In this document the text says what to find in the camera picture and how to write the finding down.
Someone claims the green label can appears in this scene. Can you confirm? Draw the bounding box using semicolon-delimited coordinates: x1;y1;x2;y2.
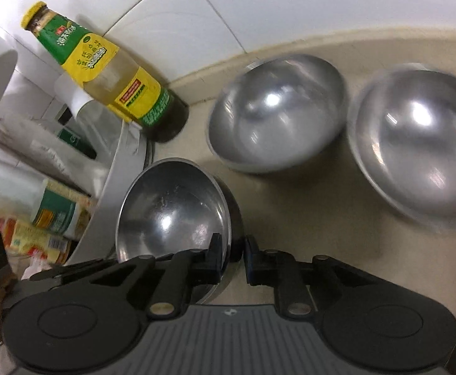
0;163;93;241

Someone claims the yellow green oil bottle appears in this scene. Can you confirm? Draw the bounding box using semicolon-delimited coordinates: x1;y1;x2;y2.
21;1;189;143

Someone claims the white plastic bag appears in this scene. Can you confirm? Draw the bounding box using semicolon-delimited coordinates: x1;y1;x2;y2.
0;111;109;197

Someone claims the red yellow packet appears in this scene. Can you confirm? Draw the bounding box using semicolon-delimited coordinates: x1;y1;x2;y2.
0;217;71;265

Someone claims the steel bowl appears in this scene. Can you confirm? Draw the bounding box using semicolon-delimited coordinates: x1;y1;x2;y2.
206;53;349;174
347;63;456;229
115;158;244;304

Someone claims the white plastic container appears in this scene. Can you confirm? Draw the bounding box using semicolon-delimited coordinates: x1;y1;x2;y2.
67;123;154;265

